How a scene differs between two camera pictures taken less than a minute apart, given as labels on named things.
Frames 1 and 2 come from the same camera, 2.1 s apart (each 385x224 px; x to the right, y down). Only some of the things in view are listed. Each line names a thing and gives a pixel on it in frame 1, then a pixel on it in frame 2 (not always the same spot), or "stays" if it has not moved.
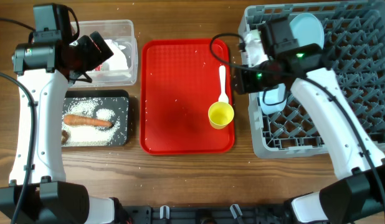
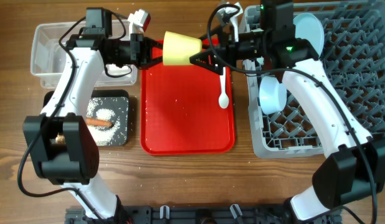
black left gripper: [96, 56] to [141, 50]
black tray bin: [111, 106] stays
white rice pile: [113, 110] stays
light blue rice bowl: [273, 99] stays
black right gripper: [242, 85] to [227, 52]
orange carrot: [79, 120] stays
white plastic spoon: [223, 98] stays
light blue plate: [307, 29] stays
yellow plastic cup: [220, 114] to [177, 49]
